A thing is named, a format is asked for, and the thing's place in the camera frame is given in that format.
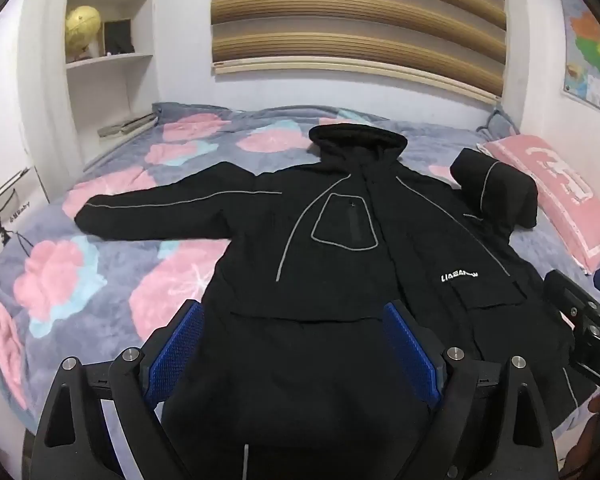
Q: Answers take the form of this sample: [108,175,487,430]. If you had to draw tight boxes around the white corner shelf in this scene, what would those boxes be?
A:
[62,0,161,171]

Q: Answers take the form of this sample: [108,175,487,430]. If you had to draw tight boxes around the colourful wall map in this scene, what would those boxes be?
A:
[560,0,600,123]

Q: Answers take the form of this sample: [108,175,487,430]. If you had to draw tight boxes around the black hooded jacket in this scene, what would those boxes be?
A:
[75,122,598,480]

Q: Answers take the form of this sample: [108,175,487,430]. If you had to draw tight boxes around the grey pink floral blanket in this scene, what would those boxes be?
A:
[0,102,600,441]

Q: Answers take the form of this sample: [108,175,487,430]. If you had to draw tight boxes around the pink pillow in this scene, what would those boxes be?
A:
[477,135,600,276]

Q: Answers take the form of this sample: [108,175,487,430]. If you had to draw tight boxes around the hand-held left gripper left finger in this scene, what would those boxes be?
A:
[27,299,206,480]

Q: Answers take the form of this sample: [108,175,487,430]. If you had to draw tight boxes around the striped brown window blind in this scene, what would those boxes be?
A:
[210,0,508,106]

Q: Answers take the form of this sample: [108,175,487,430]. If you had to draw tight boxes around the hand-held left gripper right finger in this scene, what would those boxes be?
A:
[382,300,573,480]

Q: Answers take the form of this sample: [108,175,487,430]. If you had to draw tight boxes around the person's right hand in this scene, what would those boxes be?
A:
[564,391,600,480]

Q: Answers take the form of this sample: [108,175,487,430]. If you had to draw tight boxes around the yellow globe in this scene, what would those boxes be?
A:
[64,5,102,61]

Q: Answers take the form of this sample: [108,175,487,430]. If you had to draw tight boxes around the white hanging storage bag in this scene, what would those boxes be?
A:
[0,165,38,281]

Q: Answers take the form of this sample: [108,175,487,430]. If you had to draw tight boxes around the black picture frame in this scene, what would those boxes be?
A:
[102,18,135,56]

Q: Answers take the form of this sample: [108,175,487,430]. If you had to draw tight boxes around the grey pillow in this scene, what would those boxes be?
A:
[475,105,523,143]

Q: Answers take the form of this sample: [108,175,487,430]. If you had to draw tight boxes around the stack of papers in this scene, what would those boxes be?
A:
[97,114,158,139]

